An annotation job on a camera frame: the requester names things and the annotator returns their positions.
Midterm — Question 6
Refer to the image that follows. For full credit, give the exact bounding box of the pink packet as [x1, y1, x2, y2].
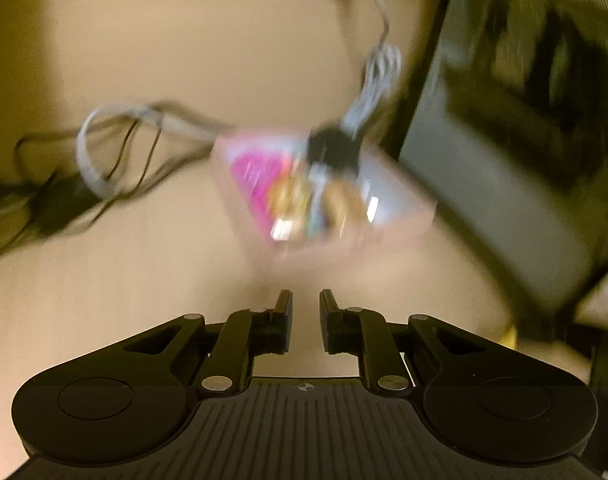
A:
[228, 152, 295, 232]

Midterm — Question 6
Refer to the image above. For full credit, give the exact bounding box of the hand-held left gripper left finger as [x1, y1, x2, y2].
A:
[118, 289, 293, 396]

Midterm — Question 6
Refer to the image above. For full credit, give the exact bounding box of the black power adapter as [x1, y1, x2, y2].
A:
[31, 172, 101, 234]
[306, 125, 363, 172]

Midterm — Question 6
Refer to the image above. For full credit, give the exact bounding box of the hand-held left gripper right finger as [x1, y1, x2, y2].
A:
[319, 288, 495, 395]

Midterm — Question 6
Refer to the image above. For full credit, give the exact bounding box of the white looped cable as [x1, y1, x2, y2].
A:
[76, 102, 235, 199]

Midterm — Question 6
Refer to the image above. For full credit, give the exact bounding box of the black cable tangle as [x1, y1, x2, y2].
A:
[0, 110, 219, 267]

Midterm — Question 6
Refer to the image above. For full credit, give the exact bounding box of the white power cable with plug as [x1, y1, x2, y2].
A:
[341, 0, 405, 134]

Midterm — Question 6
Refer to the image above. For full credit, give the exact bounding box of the amber bead bracelet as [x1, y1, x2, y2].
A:
[268, 174, 311, 217]

